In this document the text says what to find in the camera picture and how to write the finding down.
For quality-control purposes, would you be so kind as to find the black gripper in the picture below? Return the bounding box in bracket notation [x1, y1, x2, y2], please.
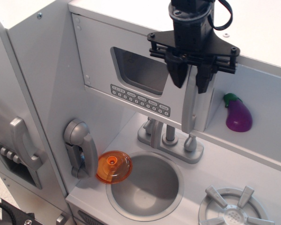
[147, 4, 240, 94]

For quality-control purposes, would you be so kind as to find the grey microwave door handle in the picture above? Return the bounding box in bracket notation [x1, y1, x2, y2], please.
[181, 66, 208, 134]

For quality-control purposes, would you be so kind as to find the white microwave door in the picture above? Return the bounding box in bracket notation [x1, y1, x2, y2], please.
[72, 14, 213, 130]

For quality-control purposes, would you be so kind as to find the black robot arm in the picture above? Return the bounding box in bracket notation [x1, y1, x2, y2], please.
[148, 0, 240, 94]

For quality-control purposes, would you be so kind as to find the purple toy eggplant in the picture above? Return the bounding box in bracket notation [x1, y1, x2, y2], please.
[223, 93, 253, 132]

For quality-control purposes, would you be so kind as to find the grey toy faucet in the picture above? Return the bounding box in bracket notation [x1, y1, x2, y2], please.
[138, 118, 204, 164]

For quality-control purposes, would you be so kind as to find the orange transparent lid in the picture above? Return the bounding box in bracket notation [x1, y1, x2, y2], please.
[96, 150, 133, 184]

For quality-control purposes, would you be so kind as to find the grey round sink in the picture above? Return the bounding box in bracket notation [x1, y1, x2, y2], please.
[106, 152, 184, 222]

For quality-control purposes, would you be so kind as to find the grey toy telephone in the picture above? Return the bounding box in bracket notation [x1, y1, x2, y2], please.
[64, 119, 98, 180]

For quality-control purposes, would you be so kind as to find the grey stove burner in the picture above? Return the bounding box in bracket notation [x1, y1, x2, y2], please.
[198, 186, 275, 225]

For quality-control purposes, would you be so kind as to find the grey ice dispenser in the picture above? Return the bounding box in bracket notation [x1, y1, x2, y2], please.
[0, 143, 42, 189]

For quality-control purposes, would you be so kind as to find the black cable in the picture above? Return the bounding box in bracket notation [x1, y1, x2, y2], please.
[209, 0, 234, 31]

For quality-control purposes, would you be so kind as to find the grey fridge door handle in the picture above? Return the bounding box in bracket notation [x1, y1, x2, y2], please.
[9, 117, 43, 171]

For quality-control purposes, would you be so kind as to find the grey oven handle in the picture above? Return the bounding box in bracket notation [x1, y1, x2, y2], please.
[56, 214, 67, 225]

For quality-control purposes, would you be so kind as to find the black bracket with screw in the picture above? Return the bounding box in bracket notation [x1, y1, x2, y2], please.
[0, 198, 40, 225]

